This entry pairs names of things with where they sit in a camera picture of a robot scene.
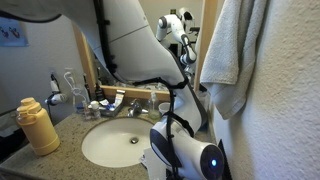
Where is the white wall hair dryer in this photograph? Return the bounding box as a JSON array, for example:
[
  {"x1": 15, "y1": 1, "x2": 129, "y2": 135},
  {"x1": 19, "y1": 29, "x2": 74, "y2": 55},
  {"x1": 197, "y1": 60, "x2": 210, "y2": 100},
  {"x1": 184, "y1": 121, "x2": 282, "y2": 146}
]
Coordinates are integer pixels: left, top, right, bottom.
[{"x1": 45, "y1": 74, "x2": 67, "y2": 106}]

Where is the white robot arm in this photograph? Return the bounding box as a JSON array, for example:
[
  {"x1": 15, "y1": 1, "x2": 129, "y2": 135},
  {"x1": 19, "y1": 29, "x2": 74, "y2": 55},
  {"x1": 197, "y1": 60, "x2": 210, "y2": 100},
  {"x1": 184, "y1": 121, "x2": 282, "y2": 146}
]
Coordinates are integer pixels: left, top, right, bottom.
[{"x1": 0, "y1": 0, "x2": 224, "y2": 180}]

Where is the white hanging towel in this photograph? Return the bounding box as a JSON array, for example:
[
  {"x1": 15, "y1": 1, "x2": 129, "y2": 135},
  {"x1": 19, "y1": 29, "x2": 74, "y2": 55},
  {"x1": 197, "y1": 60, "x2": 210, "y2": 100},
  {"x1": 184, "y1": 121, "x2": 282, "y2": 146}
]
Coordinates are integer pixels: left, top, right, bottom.
[{"x1": 200, "y1": 0, "x2": 267, "y2": 120}]

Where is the white charger cable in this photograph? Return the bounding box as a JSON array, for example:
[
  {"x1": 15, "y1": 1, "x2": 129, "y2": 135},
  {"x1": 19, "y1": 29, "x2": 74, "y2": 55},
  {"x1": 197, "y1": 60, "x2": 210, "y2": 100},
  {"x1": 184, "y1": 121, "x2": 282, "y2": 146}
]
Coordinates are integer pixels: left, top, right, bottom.
[{"x1": 63, "y1": 67, "x2": 90, "y2": 116}]

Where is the white toothpaste tube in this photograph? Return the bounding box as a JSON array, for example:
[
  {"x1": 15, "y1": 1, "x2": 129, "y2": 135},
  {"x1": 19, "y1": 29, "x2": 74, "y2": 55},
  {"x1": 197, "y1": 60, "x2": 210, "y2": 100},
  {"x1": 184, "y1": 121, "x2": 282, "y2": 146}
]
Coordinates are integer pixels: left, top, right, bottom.
[{"x1": 113, "y1": 90, "x2": 125, "y2": 115}]

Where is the white green coffee mug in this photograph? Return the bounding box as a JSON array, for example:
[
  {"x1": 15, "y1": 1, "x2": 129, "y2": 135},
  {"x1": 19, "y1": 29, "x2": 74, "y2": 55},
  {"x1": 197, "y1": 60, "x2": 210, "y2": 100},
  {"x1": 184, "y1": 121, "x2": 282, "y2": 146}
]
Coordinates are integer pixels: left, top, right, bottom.
[{"x1": 158, "y1": 102, "x2": 170, "y2": 115}]

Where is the white oval sink basin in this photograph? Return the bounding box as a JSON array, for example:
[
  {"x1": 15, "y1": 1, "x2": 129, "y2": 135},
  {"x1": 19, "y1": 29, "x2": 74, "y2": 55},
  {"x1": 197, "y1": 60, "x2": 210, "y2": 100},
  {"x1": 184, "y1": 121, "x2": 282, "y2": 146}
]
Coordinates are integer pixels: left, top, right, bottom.
[{"x1": 81, "y1": 117, "x2": 153, "y2": 168}]

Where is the chrome sink faucet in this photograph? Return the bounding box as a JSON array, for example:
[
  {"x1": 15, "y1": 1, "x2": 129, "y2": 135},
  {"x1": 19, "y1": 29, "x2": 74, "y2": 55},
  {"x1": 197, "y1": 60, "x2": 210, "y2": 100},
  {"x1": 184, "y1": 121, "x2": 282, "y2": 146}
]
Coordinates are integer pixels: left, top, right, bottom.
[{"x1": 128, "y1": 99, "x2": 148, "y2": 117}]

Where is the clear soap dispenser bottle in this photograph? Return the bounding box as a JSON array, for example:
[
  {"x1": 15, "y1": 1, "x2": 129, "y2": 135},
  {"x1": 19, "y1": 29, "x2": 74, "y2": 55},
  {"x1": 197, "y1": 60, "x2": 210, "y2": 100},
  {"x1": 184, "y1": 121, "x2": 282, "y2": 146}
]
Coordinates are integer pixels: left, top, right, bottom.
[{"x1": 148, "y1": 91, "x2": 160, "y2": 120}]

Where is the cream insulated water bottle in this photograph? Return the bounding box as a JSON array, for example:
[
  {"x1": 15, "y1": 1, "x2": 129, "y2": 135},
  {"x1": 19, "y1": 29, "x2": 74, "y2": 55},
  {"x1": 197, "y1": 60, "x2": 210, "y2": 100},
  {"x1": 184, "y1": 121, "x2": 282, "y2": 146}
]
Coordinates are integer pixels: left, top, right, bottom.
[{"x1": 17, "y1": 97, "x2": 60, "y2": 156}]

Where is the small clear vial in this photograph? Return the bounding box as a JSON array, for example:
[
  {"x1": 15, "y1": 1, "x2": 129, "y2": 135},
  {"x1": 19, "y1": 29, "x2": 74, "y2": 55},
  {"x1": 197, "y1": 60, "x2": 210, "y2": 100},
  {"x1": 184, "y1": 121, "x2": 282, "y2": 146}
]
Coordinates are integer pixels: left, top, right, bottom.
[{"x1": 90, "y1": 101, "x2": 101, "y2": 119}]

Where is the wooden framed mirror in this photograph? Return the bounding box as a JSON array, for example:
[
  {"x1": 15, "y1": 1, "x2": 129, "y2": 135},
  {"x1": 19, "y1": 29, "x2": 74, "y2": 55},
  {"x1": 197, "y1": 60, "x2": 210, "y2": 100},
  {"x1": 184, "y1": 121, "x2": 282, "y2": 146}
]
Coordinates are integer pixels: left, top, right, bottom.
[{"x1": 61, "y1": 0, "x2": 198, "y2": 104}]

